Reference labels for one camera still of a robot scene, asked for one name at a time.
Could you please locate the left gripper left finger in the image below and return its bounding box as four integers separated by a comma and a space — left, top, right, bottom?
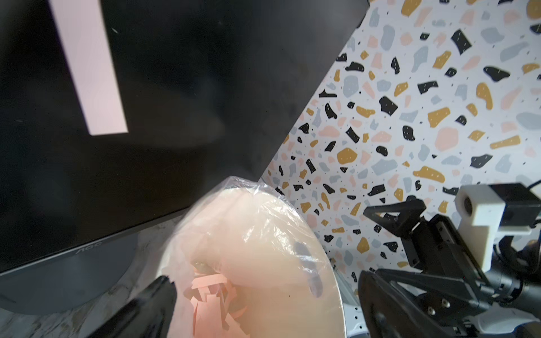
90, 276, 177, 338

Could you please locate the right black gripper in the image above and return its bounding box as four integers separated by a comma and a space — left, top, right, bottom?
363, 199, 490, 304

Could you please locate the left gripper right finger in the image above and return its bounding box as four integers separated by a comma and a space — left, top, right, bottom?
359, 271, 478, 337

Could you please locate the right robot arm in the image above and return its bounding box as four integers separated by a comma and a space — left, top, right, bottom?
359, 199, 540, 337

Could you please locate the black computer monitor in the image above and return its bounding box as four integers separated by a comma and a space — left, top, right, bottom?
1, 1, 369, 315

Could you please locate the pile of pink notes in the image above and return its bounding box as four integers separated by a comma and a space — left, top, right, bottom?
185, 273, 251, 337

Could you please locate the cream waste bin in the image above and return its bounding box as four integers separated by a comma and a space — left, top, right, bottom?
160, 187, 347, 338

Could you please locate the clear plastic bin liner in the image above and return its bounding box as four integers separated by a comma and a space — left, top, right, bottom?
159, 175, 339, 338

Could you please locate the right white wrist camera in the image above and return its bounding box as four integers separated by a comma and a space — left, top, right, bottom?
455, 183, 540, 273

